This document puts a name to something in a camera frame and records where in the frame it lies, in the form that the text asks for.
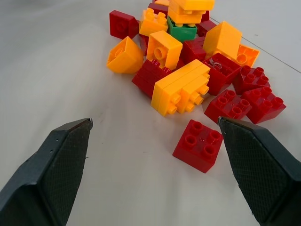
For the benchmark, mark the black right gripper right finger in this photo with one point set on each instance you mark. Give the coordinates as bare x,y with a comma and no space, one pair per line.
263,174

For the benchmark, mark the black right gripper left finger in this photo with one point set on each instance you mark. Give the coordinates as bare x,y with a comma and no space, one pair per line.
44,179

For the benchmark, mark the red square toy block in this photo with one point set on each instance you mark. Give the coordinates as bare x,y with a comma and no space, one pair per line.
122,24
264,104
194,50
205,27
198,146
222,74
229,106
158,7
252,78

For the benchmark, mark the long yellow toy block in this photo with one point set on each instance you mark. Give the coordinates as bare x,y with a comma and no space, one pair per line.
181,88

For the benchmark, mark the yellow square toy block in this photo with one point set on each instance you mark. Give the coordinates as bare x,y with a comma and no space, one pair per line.
125,56
164,49
162,2
223,40
188,10
152,23
248,55

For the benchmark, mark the long red toy block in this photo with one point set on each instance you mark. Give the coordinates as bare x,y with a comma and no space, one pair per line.
148,77

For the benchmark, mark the green plastic building brick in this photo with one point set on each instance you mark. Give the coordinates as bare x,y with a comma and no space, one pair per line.
183,30

